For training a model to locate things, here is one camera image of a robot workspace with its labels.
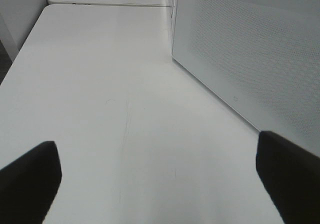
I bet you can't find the white microwave door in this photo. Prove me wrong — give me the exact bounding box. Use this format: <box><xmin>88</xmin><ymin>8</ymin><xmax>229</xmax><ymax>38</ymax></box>
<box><xmin>172</xmin><ymin>0</ymin><xmax>320</xmax><ymax>155</ymax></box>

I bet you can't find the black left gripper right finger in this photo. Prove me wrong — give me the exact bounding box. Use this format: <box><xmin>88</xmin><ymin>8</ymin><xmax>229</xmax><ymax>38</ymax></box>
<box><xmin>255</xmin><ymin>131</ymin><xmax>320</xmax><ymax>224</ymax></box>

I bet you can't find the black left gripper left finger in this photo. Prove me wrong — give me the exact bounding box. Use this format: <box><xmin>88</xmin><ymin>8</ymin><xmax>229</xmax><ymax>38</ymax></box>
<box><xmin>0</xmin><ymin>141</ymin><xmax>62</xmax><ymax>224</ymax></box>

